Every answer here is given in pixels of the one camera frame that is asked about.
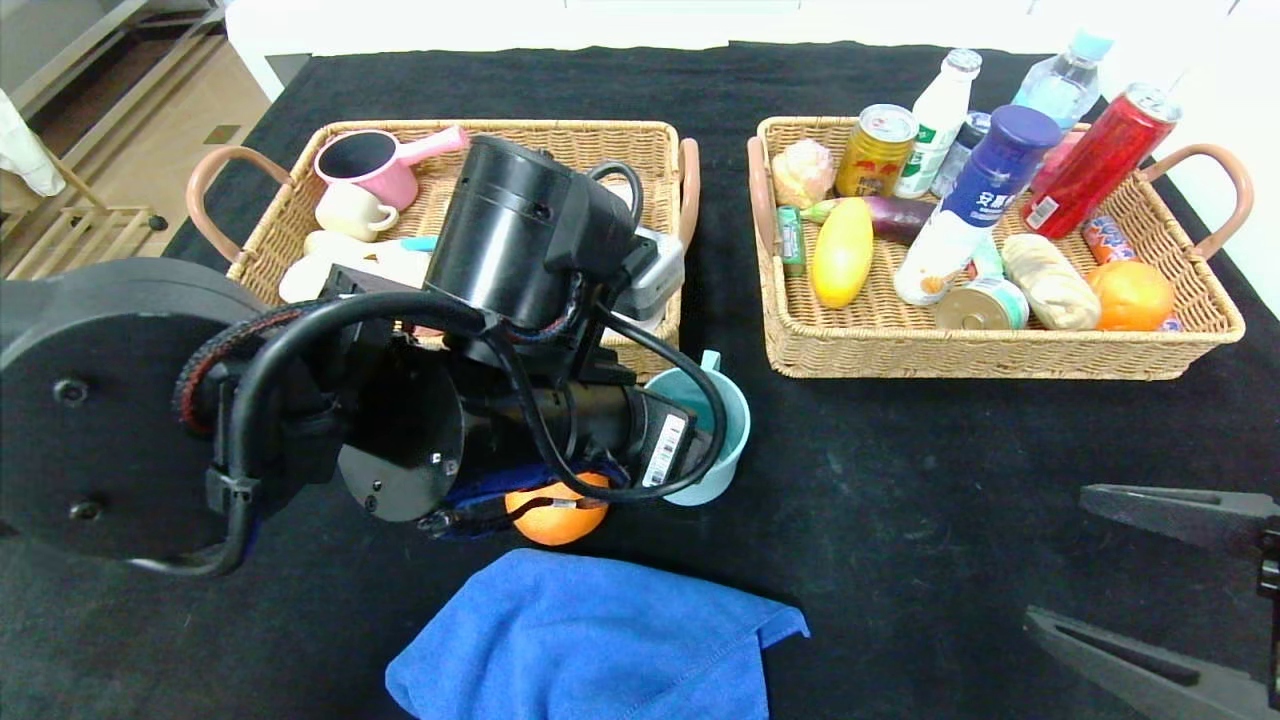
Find green gum pack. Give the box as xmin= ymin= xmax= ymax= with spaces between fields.
xmin=777 ymin=206 xmax=807 ymax=277

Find green white candy tube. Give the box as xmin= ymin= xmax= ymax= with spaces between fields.
xmin=962 ymin=235 xmax=1004 ymax=281

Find cream brush teal handle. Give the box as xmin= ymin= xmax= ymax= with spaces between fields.
xmin=303 ymin=231 xmax=441 ymax=263

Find blue towel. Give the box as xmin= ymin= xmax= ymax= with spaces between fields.
xmin=385 ymin=548 xmax=811 ymax=720

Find black table cloth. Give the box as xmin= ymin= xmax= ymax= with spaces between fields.
xmin=0 ymin=42 xmax=1280 ymax=720

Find orange tangerine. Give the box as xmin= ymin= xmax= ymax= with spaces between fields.
xmin=505 ymin=472 xmax=611 ymax=547
xmin=1087 ymin=260 xmax=1176 ymax=332

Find small blue lidded jar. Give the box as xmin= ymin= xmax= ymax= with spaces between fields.
xmin=930 ymin=112 xmax=991 ymax=198

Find beige bread loaf toy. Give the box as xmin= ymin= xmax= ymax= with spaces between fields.
xmin=1001 ymin=234 xmax=1101 ymax=331

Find cream rounded soap box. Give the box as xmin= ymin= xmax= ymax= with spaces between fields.
xmin=278 ymin=252 xmax=341 ymax=305

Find white hanging cloth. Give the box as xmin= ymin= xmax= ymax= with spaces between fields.
xmin=0 ymin=88 xmax=66 ymax=198

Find purple eggplant toy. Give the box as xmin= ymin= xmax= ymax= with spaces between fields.
xmin=800 ymin=195 xmax=936 ymax=247

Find white milk bottle green label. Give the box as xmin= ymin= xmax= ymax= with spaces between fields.
xmin=893 ymin=50 xmax=981 ymax=199

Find yellow mango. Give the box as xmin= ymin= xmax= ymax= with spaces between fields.
xmin=807 ymin=197 xmax=874 ymax=309

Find gold drink can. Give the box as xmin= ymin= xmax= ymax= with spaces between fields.
xmin=834 ymin=104 xmax=918 ymax=198

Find cream mug with handle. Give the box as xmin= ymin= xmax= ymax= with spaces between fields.
xmin=315 ymin=181 xmax=401 ymax=245

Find orange blue snack packet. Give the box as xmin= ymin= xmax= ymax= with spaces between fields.
xmin=1080 ymin=215 xmax=1138 ymax=265

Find rectangular wicker basket brown handles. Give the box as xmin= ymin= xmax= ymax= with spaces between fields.
xmin=747 ymin=117 xmax=1254 ymax=381
xmin=186 ymin=120 xmax=700 ymax=383

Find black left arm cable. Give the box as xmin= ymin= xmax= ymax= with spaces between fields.
xmin=175 ymin=160 xmax=731 ymax=581

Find wooden rack on wheels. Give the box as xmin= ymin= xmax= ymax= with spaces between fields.
xmin=0 ymin=150 xmax=169 ymax=283

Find clear water bottle blue cap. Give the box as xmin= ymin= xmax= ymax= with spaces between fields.
xmin=1012 ymin=25 xmax=1114 ymax=131

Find white bottle dark blue cap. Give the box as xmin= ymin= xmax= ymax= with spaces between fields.
xmin=893 ymin=105 xmax=1062 ymax=307

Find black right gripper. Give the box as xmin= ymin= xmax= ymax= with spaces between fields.
xmin=1023 ymin=483 xmax=1280 ymax=720

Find pink toy saucepan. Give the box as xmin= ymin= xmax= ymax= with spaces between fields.
xmin=314 ymin=126 xmax=470 ymax=211

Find tall red drink can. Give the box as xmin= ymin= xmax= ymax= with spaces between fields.
xmin=1020 ymin=84 xmax=1182 ymax=241

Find white furniture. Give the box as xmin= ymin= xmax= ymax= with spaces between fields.
xmin=225 ymin=0 xmax=1241 ymax=101

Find tin can green label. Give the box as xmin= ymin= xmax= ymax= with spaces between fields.
xmin=933 ymin=277 xmax=1030 ymax=331

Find teal plastic mug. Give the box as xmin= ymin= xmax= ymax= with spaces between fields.
xmin=645 ymin=350 xmax=751 ymax=507

